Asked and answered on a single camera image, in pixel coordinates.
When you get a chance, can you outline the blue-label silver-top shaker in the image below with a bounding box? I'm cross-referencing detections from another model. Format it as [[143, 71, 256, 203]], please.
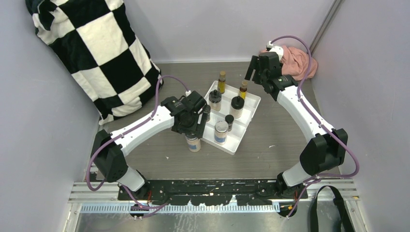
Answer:
[[185, 134, 201, 152]]

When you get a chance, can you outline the yellow-label sauce bottle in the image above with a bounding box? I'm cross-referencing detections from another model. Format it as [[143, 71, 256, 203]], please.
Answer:
[[238, 80, 248, 100]]

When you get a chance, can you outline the taped black-lid grinder jar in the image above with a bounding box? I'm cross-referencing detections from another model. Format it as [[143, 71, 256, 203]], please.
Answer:
[[208, 89, 222, 111]]

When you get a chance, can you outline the gold-cap yellow sauce bottle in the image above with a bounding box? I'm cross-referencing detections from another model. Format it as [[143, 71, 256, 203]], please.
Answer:
[[217, 71, 226, 94]]

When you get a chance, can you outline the small black-cap spice bottle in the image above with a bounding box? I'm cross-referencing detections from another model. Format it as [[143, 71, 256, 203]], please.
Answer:
[[225, 115, 234, 132]]

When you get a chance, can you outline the black-lid knob grinder jar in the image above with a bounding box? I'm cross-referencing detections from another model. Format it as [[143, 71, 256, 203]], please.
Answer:
[[230, 96, 245, 119]]

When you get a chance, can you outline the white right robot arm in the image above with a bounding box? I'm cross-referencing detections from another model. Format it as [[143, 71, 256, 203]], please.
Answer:
[[245, 52, 348, 199]]

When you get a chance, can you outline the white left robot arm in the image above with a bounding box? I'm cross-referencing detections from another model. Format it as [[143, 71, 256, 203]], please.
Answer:
[[90, 91, 208, 200]]

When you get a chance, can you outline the pink cloth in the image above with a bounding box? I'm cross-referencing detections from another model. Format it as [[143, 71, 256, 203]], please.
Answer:
[[260, 45, 319, 81]]

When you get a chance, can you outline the white divided plastic tray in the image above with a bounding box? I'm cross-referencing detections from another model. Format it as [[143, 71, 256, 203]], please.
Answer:
[[201, 84, 261, 155]]

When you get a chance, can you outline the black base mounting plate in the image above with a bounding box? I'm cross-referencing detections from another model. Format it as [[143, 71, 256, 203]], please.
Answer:
[[118, 179, 308, 206]]

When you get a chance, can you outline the black white checkered blanket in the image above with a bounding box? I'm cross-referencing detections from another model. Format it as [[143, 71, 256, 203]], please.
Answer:
[[25, 0, 163, 125]]

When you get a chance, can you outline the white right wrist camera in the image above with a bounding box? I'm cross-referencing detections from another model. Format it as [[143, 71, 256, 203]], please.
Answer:
[[265, 41, 284, 61]]

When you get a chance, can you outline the aluminium frame rail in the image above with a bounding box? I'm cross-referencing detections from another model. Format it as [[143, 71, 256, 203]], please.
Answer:
[[68, 125, 366, 232]]

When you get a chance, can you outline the black strap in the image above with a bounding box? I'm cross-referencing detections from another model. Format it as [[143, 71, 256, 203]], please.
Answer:
[[309, 186, 355, 232]]

